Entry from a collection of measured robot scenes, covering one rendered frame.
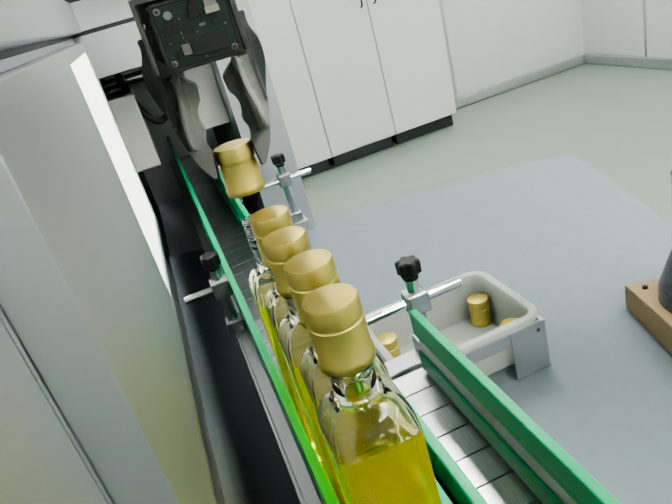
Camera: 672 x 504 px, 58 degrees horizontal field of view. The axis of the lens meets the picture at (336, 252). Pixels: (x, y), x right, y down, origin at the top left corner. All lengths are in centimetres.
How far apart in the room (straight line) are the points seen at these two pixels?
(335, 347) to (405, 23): 430
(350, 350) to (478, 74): 512
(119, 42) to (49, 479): 121
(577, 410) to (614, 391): 6
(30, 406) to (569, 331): 82
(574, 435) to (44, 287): 66
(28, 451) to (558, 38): 570
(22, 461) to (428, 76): 452
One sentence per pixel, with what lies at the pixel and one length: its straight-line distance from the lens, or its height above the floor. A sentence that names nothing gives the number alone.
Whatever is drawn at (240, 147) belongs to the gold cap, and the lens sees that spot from 54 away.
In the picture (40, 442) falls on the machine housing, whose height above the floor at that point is 118.
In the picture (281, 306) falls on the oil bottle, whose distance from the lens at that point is 52.
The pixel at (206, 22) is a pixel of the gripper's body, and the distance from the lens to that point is 47.
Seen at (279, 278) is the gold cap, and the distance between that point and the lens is 45.
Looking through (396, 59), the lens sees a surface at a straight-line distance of 458.
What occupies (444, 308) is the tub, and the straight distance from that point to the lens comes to 99.
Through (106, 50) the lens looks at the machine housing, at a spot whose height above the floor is 129.
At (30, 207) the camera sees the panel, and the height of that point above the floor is 127.
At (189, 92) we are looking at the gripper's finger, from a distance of 53.
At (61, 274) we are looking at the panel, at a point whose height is 124.
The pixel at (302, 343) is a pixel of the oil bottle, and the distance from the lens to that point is 47.
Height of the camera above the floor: 133
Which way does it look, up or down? 24 degrees down
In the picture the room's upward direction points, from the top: 16 degrees counter-clockwise
